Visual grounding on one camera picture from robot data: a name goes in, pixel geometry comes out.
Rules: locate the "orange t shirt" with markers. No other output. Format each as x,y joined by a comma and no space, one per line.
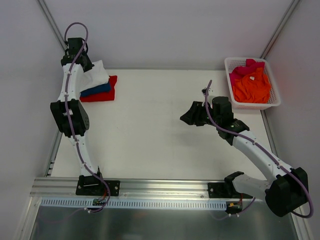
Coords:
252,88

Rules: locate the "left aluminium frame post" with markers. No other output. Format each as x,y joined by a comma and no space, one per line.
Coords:
52,24

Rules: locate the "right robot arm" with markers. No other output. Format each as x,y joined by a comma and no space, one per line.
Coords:
284,189

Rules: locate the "white t shirt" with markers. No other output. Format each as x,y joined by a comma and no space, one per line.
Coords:
95,77

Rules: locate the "aluminium mounting rail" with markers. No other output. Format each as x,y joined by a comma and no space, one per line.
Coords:
156,189

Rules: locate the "white slotted cable duct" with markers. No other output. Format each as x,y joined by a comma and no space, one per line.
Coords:
154,204

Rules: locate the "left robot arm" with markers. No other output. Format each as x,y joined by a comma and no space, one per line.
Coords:
71,117

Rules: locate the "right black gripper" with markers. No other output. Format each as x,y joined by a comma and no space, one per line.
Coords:
196,113

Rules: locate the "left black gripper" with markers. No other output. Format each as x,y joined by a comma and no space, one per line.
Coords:
87,65

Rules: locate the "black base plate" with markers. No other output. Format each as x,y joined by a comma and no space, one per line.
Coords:
111,187
223,190

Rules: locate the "folded blue t shirt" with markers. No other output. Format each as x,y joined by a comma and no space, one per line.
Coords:
96,90

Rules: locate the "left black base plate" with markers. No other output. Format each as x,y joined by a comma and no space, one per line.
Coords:
111,187

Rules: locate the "aluminium frame post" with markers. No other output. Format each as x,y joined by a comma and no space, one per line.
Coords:
293,6
52,24

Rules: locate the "folded red t shirt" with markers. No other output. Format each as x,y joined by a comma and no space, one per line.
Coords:
103,96

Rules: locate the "right aluminium frame post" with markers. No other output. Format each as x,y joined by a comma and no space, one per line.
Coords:
293,6

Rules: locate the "white plastic basket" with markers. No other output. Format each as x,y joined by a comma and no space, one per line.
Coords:
231,63

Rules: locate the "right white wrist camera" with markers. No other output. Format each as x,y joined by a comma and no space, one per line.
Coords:
208,91

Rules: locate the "pink t shirt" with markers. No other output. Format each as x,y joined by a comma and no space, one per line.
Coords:
240,71

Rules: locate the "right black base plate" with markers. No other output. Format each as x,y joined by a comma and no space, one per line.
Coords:
223,190

